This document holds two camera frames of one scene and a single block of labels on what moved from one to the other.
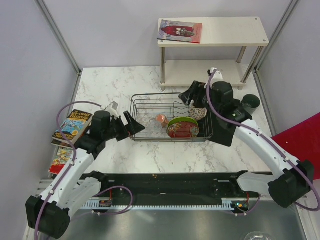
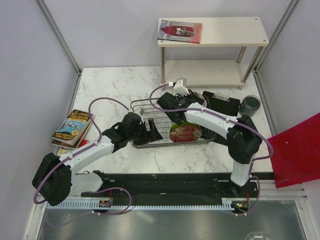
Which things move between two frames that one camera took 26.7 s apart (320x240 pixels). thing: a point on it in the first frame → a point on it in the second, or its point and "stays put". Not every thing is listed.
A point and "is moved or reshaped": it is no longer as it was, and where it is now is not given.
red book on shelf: [180, 31] stays put
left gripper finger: [134, 126] → [155, 134]
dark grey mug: [250, 102] stays put
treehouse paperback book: [73, 126] stays put
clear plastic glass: [155, 127] is moved or reshaped
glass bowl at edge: [258, 235] stays put
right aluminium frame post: [276, 35] stays put
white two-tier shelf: [246, 32] stays put
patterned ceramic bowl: [197, 113] is moved or reshaped
